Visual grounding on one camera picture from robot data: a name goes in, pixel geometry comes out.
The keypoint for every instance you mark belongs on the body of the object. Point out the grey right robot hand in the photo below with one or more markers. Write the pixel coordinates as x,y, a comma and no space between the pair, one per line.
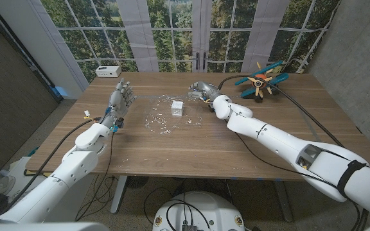
207,88

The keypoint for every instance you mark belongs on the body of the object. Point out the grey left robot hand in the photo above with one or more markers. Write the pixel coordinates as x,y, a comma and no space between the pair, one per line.
119,99

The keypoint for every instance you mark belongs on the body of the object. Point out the white cube package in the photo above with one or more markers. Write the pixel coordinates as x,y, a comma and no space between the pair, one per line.
177,108

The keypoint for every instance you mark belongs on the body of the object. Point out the clear plastic wrap sheet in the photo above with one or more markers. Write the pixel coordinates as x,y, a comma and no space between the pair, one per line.
162,120

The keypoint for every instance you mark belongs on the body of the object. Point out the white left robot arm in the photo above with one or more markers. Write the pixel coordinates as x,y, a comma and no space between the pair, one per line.
75,163

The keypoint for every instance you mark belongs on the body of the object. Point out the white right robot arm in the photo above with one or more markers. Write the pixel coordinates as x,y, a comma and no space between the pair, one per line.
284,141

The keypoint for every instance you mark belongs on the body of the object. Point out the teal wooden toy airplane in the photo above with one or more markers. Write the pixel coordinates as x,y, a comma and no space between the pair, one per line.
273,66

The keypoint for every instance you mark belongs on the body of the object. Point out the white power box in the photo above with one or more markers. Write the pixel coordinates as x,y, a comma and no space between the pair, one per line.
108,71

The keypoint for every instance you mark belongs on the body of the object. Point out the printed window forest backdrop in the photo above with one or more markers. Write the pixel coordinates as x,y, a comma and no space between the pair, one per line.
172,32

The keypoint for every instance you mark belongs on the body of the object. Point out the black round fan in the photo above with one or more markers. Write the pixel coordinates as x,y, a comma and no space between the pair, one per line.
137,181

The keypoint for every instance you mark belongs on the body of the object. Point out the grey table leg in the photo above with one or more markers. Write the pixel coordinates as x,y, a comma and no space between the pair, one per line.
119,195
284,202

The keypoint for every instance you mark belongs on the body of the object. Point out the dark brown door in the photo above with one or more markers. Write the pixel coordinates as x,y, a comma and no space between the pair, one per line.
11,96

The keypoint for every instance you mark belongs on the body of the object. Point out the white flat floor panel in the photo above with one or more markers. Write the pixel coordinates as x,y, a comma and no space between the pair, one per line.
21,170

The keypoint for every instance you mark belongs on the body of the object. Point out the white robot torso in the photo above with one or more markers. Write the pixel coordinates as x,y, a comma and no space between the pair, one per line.
201,211

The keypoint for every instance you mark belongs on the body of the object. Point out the white shoe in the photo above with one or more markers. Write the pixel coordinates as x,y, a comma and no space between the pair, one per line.
3,185

